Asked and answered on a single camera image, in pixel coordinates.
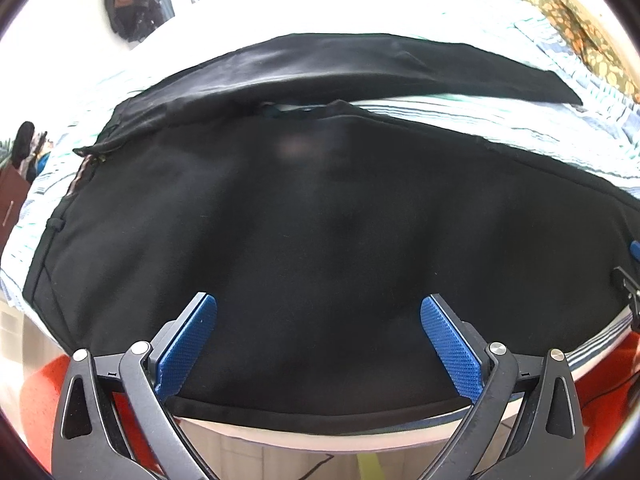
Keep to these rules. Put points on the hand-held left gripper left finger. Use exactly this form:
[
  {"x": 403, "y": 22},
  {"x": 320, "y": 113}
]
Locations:
[{"x": 187, "y": 345}]

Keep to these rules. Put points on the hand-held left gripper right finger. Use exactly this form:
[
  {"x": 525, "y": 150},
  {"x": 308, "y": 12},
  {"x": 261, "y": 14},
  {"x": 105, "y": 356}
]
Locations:
[{"x": 452, "y": 345}]

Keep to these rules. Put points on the heap of dark clothes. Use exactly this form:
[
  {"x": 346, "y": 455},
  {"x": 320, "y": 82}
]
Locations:
[{"x": 25, "y": 147}]

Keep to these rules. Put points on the brown cabinet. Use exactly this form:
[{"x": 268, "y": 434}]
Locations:
[{"x": 12, "y": 195}]

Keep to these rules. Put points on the dark bag hanging on wall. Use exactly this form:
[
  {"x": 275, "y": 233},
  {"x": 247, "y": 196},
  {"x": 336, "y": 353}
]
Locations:
[{"x": 131, "y": 5}]

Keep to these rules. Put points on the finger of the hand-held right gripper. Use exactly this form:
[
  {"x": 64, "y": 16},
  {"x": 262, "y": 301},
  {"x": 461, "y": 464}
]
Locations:
[
  {"x": 629, "y": 285},
  {"x": 635, "y": 251}
]

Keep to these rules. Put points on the orange floral blanket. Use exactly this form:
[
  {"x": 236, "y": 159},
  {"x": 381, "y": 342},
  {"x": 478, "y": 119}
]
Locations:
[{"x": 575, "y": 25}]

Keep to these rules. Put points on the yellow-green floor item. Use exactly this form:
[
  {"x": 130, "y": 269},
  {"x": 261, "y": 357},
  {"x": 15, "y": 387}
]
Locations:
[{"x": 367, "y": 466}]

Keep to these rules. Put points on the striped bed sheet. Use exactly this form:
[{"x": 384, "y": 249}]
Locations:
[{"x": 500, "y": 125}]

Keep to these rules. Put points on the black pants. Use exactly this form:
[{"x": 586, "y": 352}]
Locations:
[{"x": 300, "y": 235}]

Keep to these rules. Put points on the orange fleece cloth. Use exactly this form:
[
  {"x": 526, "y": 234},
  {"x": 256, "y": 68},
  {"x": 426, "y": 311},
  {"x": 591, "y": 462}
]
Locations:
[
  {"x": 45, "y": 385},
  {"x": 607, "y": 405}
]

